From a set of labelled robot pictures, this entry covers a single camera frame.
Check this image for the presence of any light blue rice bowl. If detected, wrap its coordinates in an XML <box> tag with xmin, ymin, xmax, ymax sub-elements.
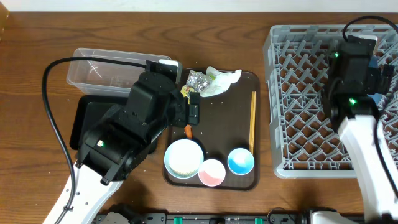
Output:
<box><xmin>164</xmin><ymin>139</ymin><xmax>204</xmax><ymax>179</ymax></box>

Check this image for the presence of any pink cup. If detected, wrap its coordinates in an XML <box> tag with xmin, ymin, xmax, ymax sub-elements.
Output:
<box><xmin>198</xmin><ymin>159</ymin><xmax>226</xmax><ymax>187</ymax></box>

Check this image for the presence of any small blue bowl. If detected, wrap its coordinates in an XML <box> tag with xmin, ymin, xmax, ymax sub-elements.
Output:
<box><xmin>227</xmin><ymin>148</ymin><xmax>255</xmax><ymax>175</ymax></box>

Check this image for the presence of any dark blue bowl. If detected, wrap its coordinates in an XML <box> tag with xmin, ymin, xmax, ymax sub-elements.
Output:
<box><xmin>368</xmin><ymin>55</ymin><xmax>382</xmax><ymax>105</ymax></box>

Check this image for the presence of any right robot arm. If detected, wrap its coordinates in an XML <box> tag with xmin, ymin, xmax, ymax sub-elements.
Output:
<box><xmin>322</xmin><ymin>35</ymin><xmax>397</xmax><ymax>223</ymax></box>

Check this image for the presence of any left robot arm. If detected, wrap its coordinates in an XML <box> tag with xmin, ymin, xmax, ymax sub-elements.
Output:
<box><xmin>45</xmin><ymin>72</ymin><xmax>200</xmax><ymax>223</ymax></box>

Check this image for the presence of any grey dishwasher rack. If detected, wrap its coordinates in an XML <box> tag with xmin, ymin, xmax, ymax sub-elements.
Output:
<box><xmin>263</xmin><ymin>24</ymin><xmax>397</xmax><ymax>179</ymax></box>

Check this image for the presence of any orange carrot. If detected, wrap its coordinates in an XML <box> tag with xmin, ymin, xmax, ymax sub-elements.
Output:
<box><xmin>184</xmin><ymin>124</ymin><xmax>193</xmax><ymax>139</ymax></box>

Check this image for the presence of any foil snack wrapper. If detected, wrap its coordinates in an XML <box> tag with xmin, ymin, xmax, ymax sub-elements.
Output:
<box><xmin>180</xmin><ymin>70</ymin><xmax>213</xmax><ymax>97</ymax></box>

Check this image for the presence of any crumpled white napkin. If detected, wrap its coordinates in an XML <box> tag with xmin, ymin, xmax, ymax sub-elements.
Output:
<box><xmin>200</xmin><ymin>66</ymin><xmax>242</xmax><ymax>98</ymax></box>

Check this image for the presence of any clear plastic bin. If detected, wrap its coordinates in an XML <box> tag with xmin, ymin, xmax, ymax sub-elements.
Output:
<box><xmin>67</xmin><ymin>48</ymin><xmax>170</xmax><ymax>97</ymax></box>

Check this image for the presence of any brown plastic serving tray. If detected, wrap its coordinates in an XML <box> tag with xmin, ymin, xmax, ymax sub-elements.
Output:
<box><xmin>162</xmin><ymin>68</ymin><xmax>261</xmax><ymax>191</ymax></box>

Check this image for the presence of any wooden chopstick right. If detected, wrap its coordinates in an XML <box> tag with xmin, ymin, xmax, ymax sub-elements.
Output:
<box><xmin>250</xmin><ymin>91</ymin><xmax>257</xmax><ymax>155</ymax></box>

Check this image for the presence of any black plastic bin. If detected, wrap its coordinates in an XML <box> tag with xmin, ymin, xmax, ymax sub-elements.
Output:
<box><xmin>68</xmin><ymin>94</ymin><xmax>161</xmax><ymax>155</ymax></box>

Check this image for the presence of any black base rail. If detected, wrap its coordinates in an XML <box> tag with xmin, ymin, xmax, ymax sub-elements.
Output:
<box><xmin>92</xmin><ymin>204</ymin><xmax>310</xmax><ymax>224</ymax></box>

